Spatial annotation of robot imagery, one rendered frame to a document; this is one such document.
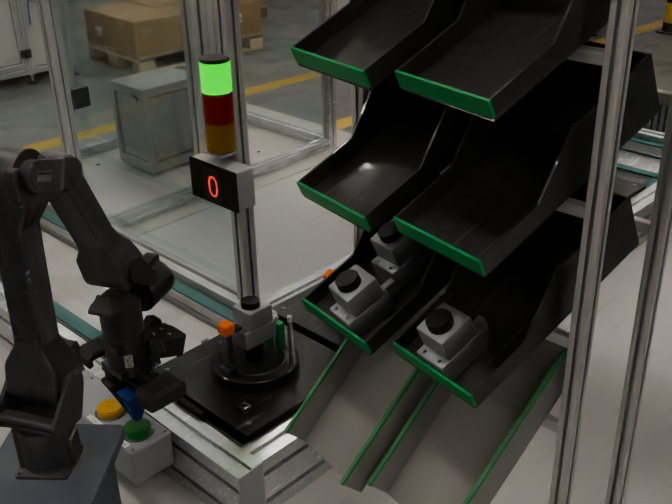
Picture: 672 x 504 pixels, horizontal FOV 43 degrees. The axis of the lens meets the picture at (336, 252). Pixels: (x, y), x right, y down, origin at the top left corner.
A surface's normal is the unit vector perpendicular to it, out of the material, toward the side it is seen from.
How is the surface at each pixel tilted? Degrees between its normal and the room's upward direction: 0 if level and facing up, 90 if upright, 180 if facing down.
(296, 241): 0
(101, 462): 0
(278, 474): 90
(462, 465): 45
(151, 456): 90
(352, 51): 25
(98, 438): 0
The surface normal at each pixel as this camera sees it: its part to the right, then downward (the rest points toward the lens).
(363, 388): -0.59, -0.43
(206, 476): -0.70, 0.34
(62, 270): -0.02, -0.89
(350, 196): -0.36, -0.69
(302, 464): 0.72, 0.30
